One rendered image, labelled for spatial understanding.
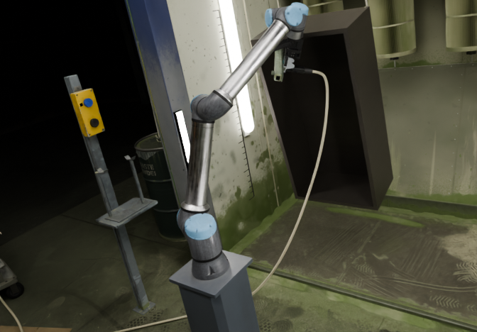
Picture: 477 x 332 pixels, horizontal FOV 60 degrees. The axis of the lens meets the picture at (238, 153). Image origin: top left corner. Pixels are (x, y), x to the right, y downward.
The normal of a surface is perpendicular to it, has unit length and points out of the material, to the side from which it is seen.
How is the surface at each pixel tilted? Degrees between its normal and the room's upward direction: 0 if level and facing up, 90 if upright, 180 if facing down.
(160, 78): 90
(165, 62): 90
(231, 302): 90
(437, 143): 57
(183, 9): 90
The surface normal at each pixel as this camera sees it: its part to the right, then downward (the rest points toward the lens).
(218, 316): 0.14, 0.30
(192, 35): 0.79, 0.06
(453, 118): -0.59, -0.20
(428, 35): -0.59, 0.36
